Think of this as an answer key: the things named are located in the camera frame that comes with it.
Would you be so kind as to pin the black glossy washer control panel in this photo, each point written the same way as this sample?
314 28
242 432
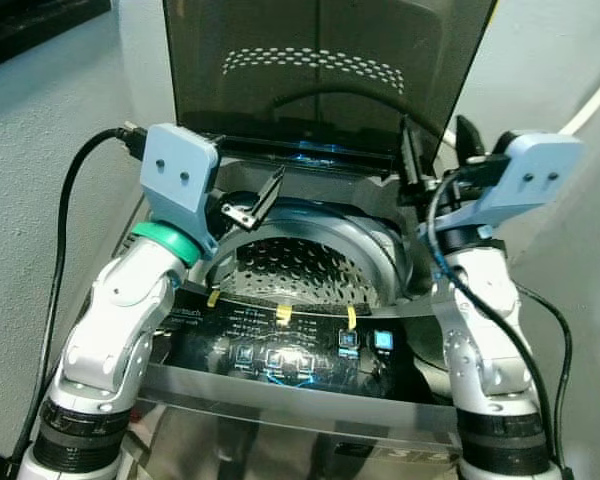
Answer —
310 350

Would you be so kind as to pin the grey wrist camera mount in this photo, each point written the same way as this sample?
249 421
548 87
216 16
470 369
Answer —
175 180
535 170

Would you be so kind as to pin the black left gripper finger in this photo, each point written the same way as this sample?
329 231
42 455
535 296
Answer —
265 198
237 213

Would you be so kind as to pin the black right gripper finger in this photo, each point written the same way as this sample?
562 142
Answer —
412 160
470 140

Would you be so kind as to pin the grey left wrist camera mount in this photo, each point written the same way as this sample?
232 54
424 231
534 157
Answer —
175 180

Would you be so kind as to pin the dark tinted washer lid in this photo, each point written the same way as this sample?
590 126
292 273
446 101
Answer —
310 40

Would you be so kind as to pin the dark window frame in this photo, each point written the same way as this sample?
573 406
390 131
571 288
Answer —
30 25

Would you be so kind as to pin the perforated steel washer drum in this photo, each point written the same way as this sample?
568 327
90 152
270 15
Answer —
300 270

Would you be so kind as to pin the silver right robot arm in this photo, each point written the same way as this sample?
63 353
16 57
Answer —
480 340

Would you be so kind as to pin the yellow tape piece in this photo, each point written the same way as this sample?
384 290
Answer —
283 313
351 317
213 298

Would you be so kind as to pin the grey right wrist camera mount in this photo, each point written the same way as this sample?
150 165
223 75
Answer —
535 170

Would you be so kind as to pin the steel top-load washing machine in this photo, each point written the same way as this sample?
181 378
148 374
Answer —
280 405

